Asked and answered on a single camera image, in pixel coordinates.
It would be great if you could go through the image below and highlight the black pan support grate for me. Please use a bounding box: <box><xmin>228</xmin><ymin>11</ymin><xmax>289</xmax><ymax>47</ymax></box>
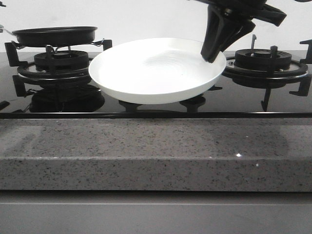
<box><xmin>4</xmin><ymin>39</ymin><xmax>113</xmax><ymax>98</ymax></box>
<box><xmin>222</xmin><ymin>34</ymin><xmax>312</xmax><ymax>111</ymax></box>

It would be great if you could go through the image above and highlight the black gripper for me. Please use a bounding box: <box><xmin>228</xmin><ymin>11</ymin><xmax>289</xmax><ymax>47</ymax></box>
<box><xmin>200</xmin><ymin>0</ymin><xmax>287</xmax><ymax>63</ymax></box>

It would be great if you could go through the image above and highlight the black left gas burner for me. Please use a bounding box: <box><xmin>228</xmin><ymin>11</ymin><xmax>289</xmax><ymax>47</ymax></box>
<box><xmin>34</xmin><ymin>50</ymin><xmax>89</xmax><ymax>72</ymax></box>

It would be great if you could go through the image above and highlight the wire pan reducer ring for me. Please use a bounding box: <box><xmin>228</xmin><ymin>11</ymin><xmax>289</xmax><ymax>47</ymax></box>
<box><xmin>11</xmin><ymin>38</ymin><xmax>105</xmax><ymax>53</ymax></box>

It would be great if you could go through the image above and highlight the black right gas burner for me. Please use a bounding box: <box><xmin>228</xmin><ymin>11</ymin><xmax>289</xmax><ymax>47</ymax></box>
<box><xmin>234</xmin><ymin>49</ymin><xmax>292</xmax><ymax>71</ymax></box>

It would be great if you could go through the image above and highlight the grey speckled stone countertop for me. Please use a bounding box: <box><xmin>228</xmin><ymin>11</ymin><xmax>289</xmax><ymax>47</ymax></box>
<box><xmin>0</xmin><ymin>118</ymin><xmax>312</xmax><ymax>192</ymax></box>

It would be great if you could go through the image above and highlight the black left pan support grate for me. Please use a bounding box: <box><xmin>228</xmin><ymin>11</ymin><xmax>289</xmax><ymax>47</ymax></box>
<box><xmin>4</xmin><ymin>39</ymin><xmax>113</xmax><ymax>98</ymax></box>

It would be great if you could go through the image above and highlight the white ceramic plate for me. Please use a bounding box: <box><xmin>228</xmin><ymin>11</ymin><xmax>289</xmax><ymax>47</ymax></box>
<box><xmin>89</xmin><ymin>38</ymin><xmax>226</xmax><ymax>104</ymax></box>

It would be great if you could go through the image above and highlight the black gas burner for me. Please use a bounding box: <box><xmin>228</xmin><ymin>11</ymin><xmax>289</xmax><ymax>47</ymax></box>
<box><xmin>234</xmin><ymin>49</ymin><xmax>292</xmax><ymax>71</ymax></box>
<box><xmin>34</xmin><ymin>50</ymin><xmax>89</xmax><ymax>72</ymax></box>

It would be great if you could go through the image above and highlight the black frying pan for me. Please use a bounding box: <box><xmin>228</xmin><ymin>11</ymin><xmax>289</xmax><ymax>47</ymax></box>
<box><xmin>11</xmin><ymin>26</ymin><xmax>98</xmax><ymax>47</ymax></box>

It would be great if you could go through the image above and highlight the black right pan support grate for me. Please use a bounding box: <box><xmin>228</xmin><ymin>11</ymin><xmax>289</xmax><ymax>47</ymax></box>
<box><xmin>222</xmin><ymin>34</ymin><xmax>312</xmax><ymax>111</ymax></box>

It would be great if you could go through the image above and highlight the black glass gas hob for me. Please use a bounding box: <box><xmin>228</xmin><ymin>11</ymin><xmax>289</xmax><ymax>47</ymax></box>
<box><xmin>0</xmin><ymin>53</ymin><xmax>312</xmax><ymax>119</ymax></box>

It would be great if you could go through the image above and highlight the grey cabinet front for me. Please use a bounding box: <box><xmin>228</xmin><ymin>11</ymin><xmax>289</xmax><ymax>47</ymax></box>
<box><xmin>0</xmin><ymin>191</ymin><xmax>312</xmax><ymax>234</ymax></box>

